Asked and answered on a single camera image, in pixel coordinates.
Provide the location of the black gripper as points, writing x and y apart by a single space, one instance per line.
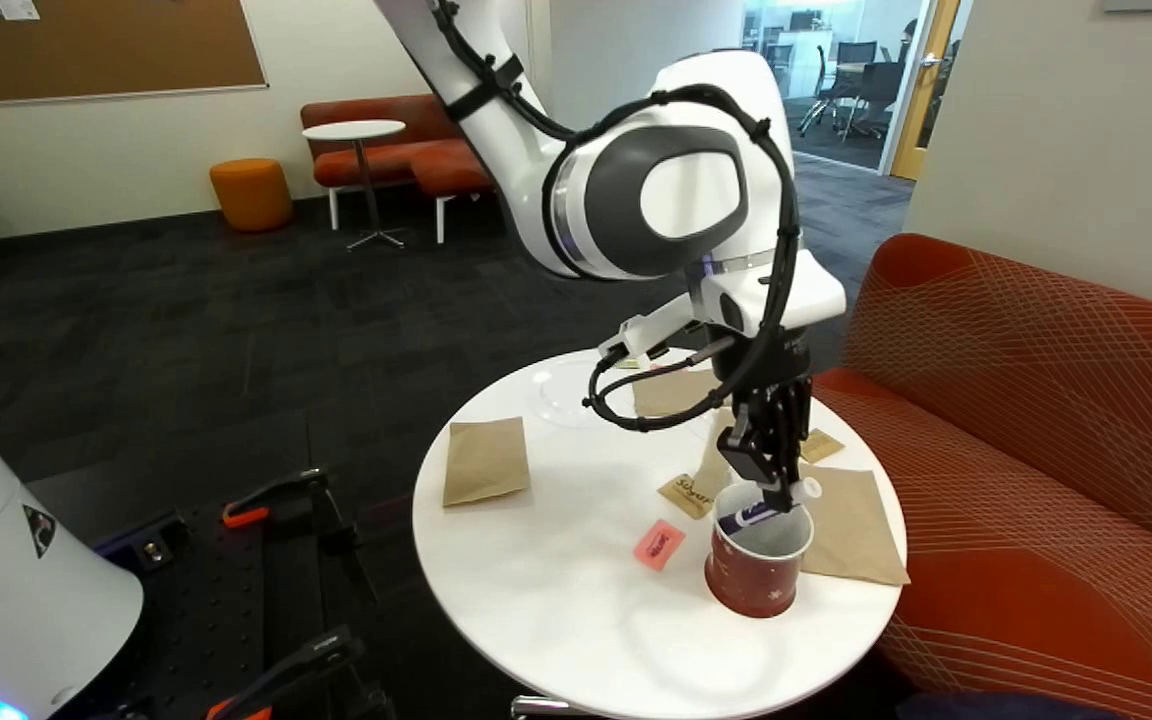
768 387

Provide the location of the purple Expo marker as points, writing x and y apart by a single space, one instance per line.
756 517

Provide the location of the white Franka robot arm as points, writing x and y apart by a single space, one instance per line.
659 202

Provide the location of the brown sugar packet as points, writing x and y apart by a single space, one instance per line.
687 496
823 451

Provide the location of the pink sweetener packet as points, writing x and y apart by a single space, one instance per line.
659 544

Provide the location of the orange patterned sofa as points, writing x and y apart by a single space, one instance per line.
1040 440

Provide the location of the metal table foot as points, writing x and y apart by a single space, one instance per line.
538 706

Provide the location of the black office chair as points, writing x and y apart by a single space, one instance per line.
858 83

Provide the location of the yellow door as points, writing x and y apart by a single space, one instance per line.
929 92

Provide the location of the orange brown bench sofa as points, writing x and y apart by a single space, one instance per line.
389 161

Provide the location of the small round white table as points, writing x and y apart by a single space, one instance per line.
354 131

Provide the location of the orange round ottoman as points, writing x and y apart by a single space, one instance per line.
255 194

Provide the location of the black cart platform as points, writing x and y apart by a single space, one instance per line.
202 603

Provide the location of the white machine housing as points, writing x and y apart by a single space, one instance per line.
19 584

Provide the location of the brown cork board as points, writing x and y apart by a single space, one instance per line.
99 47

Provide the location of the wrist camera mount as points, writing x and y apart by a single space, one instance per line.
662 330

